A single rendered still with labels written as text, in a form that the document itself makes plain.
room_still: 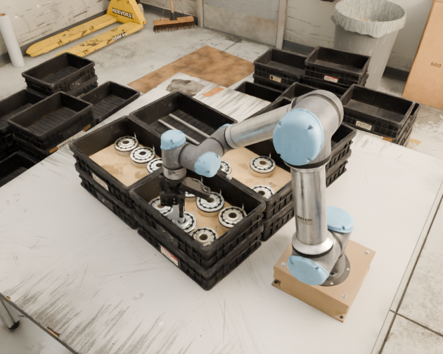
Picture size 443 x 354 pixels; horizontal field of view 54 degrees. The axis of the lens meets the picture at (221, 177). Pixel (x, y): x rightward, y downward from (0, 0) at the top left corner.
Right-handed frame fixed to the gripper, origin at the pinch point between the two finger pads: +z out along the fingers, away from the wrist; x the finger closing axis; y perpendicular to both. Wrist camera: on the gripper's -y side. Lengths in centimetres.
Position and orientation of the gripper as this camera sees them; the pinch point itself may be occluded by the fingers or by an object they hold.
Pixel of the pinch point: (183, 217)
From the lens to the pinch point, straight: 154.8
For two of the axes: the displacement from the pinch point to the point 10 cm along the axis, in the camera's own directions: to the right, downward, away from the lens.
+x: 0.1, 6.4, -7.7
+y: -10.0, -0.1, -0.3
